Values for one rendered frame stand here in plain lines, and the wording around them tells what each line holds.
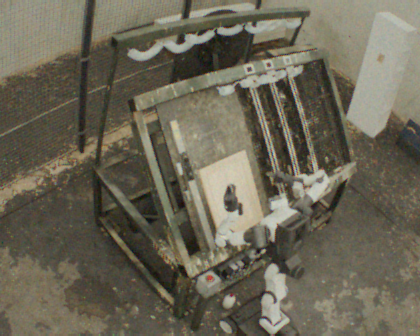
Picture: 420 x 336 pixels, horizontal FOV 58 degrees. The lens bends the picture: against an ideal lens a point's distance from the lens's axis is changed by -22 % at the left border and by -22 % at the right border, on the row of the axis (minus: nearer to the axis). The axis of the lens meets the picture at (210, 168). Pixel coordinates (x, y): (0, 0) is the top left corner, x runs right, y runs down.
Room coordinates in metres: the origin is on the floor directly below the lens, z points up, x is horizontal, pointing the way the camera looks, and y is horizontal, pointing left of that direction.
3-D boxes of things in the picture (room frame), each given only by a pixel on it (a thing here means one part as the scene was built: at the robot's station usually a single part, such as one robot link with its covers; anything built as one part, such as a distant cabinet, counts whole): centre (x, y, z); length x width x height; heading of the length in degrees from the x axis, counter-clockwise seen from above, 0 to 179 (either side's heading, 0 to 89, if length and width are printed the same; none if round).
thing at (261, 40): (7.42, 0.26, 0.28); 2.45 x 1.03 x 0.56; 142
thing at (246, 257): (2.20, -0.40, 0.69); 0.50 x 0.14 x 0.24; 138
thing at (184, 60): (3.38, 0.15, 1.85); 0.80 x 0.06 x 0.80; 138
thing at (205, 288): (1.83, -0.16, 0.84); 0.12 x 0.12 x 0.18; 48
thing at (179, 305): (3.17, -0.22, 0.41); 2.20 x 1.38 x 0.83; 138
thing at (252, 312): (1.91, -0.80, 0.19); 0.64 x 0.52 x 0.33; 48
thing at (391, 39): (5.88, -2.34, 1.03); 0.61 x 0.58 x 2.05; 142
